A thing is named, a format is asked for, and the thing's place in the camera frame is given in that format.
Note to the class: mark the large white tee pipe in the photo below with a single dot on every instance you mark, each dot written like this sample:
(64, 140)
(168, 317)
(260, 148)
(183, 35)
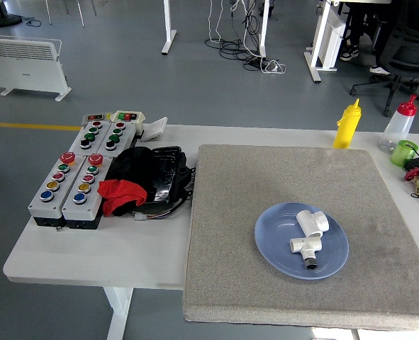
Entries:
(312, 221)

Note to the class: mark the white tee pipe metal insert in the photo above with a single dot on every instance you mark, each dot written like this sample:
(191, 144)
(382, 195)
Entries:
(306, 245)

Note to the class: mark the blue plastic plate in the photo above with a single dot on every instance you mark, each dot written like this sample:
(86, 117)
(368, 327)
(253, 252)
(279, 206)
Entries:
(276, 248)

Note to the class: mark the grey-brown mat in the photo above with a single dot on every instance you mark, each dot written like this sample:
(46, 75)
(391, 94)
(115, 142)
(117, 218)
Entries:
(266, 177)

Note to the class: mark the red cloth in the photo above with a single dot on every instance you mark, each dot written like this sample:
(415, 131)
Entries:
(118, 193)

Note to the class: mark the beige small button box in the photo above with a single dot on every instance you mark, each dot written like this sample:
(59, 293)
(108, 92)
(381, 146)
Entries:
(128, 119)

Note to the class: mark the grey four-button control box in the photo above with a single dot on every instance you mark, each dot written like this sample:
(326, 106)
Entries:
(115, 140)
(88, 140)

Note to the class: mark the grey emergency-stop button box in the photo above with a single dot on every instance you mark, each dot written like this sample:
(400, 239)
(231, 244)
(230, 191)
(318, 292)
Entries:
(51, 198)
(83, 202)

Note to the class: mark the white desk leg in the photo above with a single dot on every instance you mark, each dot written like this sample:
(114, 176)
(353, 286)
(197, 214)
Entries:
(168, 35)
(263, 32)

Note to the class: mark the yellow squeeze bottle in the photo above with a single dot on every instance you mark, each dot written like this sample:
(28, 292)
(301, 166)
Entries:
(347, 127)

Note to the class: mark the white table leg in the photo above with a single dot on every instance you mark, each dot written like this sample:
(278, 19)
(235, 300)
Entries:
(118, 311)

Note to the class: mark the clear squeeze bottle red cap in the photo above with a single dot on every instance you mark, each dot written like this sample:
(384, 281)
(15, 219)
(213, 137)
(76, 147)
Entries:
(397, 129)

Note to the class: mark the green translucent cup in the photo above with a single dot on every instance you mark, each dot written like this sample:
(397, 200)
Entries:
(402, 153)

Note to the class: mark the metal chair legs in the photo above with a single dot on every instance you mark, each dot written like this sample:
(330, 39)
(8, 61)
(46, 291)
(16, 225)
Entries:
(79, 14)

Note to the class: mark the seated person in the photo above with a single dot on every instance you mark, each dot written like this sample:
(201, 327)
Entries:
(358, 25)

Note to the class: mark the white electric heater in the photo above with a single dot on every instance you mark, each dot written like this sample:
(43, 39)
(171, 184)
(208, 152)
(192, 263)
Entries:
(25, 67)

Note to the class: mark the black office chair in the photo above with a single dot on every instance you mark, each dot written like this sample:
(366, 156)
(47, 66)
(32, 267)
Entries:
(407, 53)

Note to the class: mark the black fan base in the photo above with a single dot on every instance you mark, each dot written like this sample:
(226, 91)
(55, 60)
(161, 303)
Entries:
(3, 19)

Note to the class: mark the white wall switch panel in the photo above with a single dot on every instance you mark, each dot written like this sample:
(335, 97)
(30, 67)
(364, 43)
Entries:
(155, 129)

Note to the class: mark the grey small switch box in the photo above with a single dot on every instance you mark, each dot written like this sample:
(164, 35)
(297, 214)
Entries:
(95, 117)

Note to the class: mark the white desk frame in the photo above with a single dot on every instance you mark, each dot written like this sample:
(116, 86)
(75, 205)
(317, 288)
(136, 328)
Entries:
(319, 42)

